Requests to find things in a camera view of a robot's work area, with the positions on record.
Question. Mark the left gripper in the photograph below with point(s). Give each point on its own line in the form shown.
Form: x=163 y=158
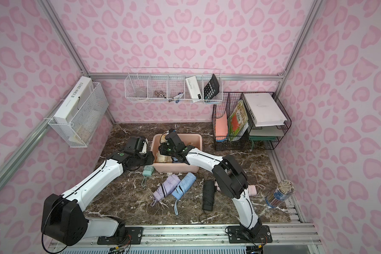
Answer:
x=143 y=157

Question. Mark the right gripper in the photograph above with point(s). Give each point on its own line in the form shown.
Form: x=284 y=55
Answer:
x=165 y=150

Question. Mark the cream umbrella black stripes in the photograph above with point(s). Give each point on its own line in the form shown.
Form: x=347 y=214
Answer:
x=163 y=159

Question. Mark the mint green umbrella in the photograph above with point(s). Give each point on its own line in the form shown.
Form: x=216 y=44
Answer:
x=148 y=171

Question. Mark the lilac umbrella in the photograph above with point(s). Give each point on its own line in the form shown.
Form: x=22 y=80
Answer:
x=165 y=189

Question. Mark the light blue umbrella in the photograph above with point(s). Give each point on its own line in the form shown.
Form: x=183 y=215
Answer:
x=182 y=188

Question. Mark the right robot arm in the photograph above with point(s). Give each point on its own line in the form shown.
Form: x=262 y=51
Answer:
x=232 y=180

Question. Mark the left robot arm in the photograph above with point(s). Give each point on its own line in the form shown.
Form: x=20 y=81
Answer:
x=63 y=216

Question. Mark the white long box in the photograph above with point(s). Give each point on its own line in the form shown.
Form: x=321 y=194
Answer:
x=74 y=101

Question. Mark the pink folded umbrella lying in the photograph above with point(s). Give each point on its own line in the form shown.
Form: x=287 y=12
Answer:
x=252 y=190

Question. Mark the pink folder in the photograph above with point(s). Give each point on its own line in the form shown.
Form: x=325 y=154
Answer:
x=221 y=128

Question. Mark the black calculator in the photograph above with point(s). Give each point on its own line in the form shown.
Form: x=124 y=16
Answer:
x=212 y=88

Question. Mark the green red book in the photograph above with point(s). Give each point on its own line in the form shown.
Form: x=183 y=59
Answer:
x=237 y=122

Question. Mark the green tray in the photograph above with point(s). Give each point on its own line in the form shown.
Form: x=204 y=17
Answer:
x=268 y=137

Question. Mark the white paper stack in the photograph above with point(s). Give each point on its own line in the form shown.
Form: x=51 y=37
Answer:
x=263 y=110

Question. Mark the glitter pen cup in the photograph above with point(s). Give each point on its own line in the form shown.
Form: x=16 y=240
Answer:
x=280 y=193

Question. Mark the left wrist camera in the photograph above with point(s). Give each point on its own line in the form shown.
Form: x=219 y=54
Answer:
x=141 y=147

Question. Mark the white wire side basket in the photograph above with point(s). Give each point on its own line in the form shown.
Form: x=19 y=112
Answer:
x=79 y=132

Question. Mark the white wire wall basket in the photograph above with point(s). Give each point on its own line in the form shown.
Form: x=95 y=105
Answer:
x=167 y=85

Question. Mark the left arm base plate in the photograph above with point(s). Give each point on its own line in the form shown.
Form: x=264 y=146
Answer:
x=127 y=235

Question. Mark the black wire file rack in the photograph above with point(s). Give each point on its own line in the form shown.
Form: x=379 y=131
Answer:
x=229 y=103

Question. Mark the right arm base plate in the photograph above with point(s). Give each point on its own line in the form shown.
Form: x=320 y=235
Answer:
x=239 y=234

